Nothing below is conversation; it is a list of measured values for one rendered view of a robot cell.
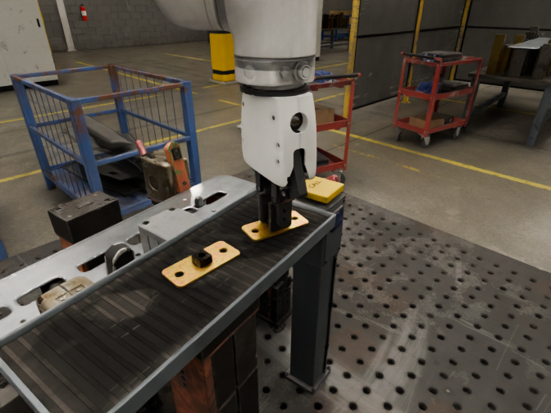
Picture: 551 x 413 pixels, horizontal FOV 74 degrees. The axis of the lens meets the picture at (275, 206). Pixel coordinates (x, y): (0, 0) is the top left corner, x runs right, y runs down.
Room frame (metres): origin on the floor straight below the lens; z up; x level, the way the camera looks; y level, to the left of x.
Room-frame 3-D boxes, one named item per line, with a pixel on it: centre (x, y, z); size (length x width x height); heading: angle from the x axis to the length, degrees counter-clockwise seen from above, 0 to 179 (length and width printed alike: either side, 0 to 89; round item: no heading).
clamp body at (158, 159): (0.91, 0.30, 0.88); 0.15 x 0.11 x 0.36; 55
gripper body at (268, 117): (0.41, 0.00, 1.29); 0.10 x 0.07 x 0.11; 31
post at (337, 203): (0.53, -0.07, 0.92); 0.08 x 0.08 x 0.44; 55
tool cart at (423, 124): (4.18, -1.77, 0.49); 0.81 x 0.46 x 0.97; 123
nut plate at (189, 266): (0.33, 0.08, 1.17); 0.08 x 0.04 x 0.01; 136
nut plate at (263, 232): (0.41, 0.00, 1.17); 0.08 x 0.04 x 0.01; 121
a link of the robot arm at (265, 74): (0.41, 0.00, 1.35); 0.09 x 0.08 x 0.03; 31
